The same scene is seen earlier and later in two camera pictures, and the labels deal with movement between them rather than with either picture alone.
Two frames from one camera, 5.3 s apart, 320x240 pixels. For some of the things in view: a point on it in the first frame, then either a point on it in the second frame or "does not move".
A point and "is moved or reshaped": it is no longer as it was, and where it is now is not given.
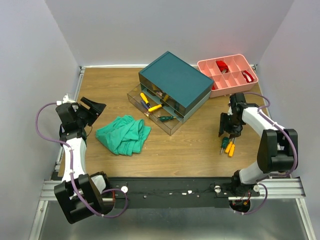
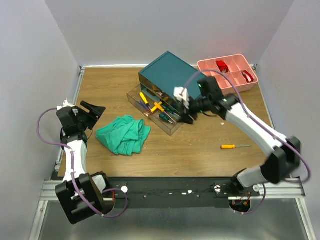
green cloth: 125,136 does not move
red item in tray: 222,66 does not move
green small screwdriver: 224,142 to 164,117
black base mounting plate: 174,192 does not move
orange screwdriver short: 231,153 to 160,107
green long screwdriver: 162,118 to 168,109
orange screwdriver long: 228,146 is moved or reshaped
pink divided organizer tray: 229,74 does not move
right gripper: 230,131 to 189,110
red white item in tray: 248,77 does not move
